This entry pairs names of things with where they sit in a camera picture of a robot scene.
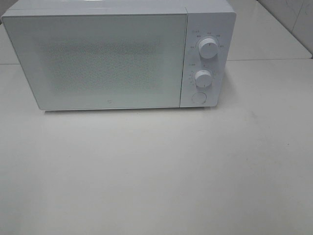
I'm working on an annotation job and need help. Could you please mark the round white door release button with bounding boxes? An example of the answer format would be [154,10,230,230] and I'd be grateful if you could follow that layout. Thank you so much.
[192,93,207,105]

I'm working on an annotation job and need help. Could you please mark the white upper power knob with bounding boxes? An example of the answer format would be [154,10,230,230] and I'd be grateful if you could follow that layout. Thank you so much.
[198,37,219,59]

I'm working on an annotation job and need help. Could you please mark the white timer knob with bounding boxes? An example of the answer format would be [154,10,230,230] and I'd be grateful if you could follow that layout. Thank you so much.
[194,70,213,88]

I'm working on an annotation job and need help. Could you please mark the white microwave oven body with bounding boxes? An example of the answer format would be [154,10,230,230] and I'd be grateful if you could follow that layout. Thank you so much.
[1,0,236,110]

